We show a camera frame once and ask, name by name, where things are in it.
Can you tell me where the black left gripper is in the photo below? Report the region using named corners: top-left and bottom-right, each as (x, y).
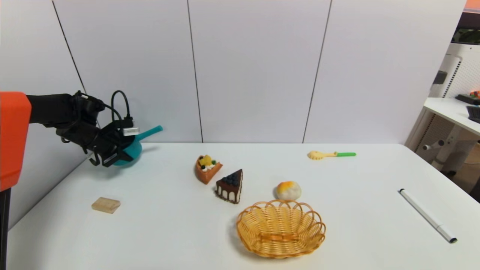
top-left (84, 122), bottom-right (135, 167)

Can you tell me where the teal measuring cup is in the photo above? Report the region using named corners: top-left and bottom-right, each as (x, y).
top-left (112, 125), bottom-right (164, 167)

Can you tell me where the yellow wicker basket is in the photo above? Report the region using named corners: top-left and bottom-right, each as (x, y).
top-left (236, 199), bottom-right (326, 259)

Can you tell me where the light wooden block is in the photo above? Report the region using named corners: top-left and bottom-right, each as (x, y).
top-left (91, 197), bottom-right (121, 214)

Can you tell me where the fruit topped cake slice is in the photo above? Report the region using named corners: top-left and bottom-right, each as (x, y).
top-left (195, 155), bottom-right (223, 185)

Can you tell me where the chocolate blueberry cake slice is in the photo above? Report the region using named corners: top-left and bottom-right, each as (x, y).
top-left (216, 169), bottom-right (243, 204)

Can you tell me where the orange white bun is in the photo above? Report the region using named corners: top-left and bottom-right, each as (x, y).
top-left (276, 181), bottom-right (302, 201)

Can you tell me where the yellow green pasta spoon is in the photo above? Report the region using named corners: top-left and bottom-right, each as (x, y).
top-left (307, 150), bottom-right (357, 161)

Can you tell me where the white marker pen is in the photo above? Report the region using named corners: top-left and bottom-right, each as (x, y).
top-left (399, 189), bottom-right (458, 244)

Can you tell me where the white side desk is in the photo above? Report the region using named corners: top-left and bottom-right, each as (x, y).
top-left (405, 97), bottom-right (480, 177)

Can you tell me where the white perforated panel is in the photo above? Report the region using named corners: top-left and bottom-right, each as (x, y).
top-left (429, 42), bottom-right (480, 99)

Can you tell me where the black tray with colourful items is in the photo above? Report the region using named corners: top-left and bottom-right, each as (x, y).
top-left (456, 90), bottom-right (480, 105)

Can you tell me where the black cable with silver plug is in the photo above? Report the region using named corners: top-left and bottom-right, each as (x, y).
top-left (110, 90), bottom-right (140, 137)

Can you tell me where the white desk crank handle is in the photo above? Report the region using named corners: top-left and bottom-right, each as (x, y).
top-left (423, 139), bottom-right (445, 151)

